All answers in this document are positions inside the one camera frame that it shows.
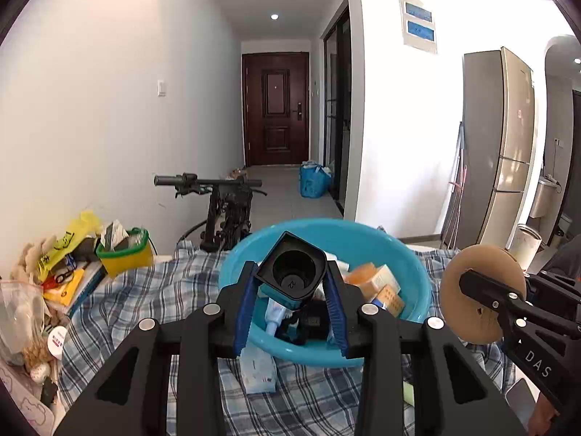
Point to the white wall panel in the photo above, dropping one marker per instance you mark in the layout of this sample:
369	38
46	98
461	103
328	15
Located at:
418	22

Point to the white round lid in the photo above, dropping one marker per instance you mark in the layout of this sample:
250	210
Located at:
57	343

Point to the round tan disc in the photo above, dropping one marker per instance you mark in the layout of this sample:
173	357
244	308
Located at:
454	313

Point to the black phone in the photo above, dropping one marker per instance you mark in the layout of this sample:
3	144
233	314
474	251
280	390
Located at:
519	402

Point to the folded metal rack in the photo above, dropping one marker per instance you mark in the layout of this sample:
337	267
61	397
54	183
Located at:
456	190

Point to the black teal square cup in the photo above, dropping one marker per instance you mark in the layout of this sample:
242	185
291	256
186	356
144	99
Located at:
290	268

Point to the white marbled trash can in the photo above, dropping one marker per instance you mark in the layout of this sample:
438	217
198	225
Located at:
526	245

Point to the blue edged book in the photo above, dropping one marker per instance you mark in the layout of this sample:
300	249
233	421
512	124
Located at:
90	288

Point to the white squeeze tube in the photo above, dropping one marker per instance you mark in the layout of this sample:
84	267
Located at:
275	315

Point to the tan cardboard box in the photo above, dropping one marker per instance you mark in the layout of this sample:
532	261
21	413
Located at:
363	277

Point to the brown entrance door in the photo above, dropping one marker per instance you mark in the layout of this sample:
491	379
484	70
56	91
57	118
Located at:
276	109

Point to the beige plush toy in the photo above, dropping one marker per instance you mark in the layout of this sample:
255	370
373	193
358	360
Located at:
25	259

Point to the brown plush toy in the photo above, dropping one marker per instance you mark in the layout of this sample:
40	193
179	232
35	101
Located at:
36	356

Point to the silver refrigerator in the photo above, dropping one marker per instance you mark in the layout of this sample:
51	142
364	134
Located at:
499	145

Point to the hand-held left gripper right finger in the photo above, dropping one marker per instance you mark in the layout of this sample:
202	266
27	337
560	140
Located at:
338	318

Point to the blue shopping bag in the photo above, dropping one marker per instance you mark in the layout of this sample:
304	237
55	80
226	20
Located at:
313	181

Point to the black framed glass door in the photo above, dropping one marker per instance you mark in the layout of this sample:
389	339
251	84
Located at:
338	113

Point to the black pouch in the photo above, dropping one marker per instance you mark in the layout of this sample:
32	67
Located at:
313	322

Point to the dark padded jacket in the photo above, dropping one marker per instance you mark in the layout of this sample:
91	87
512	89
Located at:
565	256

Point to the clear plastic bag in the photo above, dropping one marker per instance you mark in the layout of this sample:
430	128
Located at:
20	318

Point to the yellow book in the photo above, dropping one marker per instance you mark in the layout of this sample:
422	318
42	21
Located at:
66	293

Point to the light blue tissue packet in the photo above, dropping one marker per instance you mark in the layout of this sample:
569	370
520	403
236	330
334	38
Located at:
256	370

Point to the small orange box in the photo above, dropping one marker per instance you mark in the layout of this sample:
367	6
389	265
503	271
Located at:
390	300

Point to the red scissors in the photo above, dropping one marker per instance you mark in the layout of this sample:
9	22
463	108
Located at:
56	278

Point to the blue plaid cloth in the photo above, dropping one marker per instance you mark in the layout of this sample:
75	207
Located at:
150	290

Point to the small white toy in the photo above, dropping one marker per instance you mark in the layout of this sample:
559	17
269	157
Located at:
40	372

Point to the black bicycle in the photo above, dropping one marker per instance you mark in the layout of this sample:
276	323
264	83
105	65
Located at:
227	209

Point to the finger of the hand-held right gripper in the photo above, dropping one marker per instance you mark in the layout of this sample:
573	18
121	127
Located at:
485	293

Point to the white paper packet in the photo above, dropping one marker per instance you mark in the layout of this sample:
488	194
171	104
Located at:
114	232

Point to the small black item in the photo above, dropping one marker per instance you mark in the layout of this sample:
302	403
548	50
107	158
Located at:
49	393

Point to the blue plastic basin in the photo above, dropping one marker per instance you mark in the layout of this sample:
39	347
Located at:
363	240

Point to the pink printed blanket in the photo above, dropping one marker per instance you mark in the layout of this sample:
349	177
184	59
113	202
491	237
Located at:
22	404

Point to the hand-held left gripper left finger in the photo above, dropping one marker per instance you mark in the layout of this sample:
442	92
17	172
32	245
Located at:
245	318

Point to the yellow plastic bag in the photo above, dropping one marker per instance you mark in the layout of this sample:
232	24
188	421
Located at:
59	245

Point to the yellow green storage box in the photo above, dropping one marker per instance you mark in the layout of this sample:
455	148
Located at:
125	263

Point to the white wall switch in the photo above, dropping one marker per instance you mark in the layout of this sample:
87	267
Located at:
162	87

